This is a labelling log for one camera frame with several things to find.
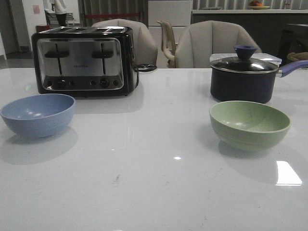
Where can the green bowl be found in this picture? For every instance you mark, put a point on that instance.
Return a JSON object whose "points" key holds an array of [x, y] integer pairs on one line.
{"points": [[249, 126]]}

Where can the blue bowl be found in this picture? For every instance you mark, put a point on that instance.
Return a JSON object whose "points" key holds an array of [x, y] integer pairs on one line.
{"points": [[39, 116]]}

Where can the beige chair left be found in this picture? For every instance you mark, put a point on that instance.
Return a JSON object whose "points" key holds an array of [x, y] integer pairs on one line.
{"points": [[144, 45]]}

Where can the beige chair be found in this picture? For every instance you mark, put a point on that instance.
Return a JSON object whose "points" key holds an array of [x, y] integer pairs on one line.
{"points": [[199, 41], [144, 45]]}

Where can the cream plastic chair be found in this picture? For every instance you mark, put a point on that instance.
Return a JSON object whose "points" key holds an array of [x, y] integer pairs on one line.
{"points": [[168, 45]]}

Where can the dark blue saucepan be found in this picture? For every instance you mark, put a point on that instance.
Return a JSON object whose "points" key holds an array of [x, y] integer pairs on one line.
{"points": [[228, 86]]}

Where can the beige chair right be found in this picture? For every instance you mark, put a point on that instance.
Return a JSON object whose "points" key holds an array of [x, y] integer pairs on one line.
{"points": [[199, 41]]}

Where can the black and steel toaster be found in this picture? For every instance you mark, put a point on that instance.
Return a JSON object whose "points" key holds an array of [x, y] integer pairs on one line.
{"points": [[85, 61]]}

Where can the glass pot lid blue knob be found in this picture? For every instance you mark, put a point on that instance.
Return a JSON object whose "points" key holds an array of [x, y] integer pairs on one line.
{"points": [[243, 63]]}

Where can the white cabinet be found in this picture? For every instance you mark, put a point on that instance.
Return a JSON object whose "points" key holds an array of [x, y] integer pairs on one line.
{"points": [[176, 12]]}

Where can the person in white shirt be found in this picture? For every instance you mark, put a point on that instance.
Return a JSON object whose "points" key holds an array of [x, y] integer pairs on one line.
{"points": [[59, 7]]}

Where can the fruit plate on counter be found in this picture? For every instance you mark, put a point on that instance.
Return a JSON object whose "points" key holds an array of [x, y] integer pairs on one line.
{"points": [[257, 5]]}

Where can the woven basket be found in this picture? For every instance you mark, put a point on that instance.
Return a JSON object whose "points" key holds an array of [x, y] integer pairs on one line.
{"points": [[293, 57]]}

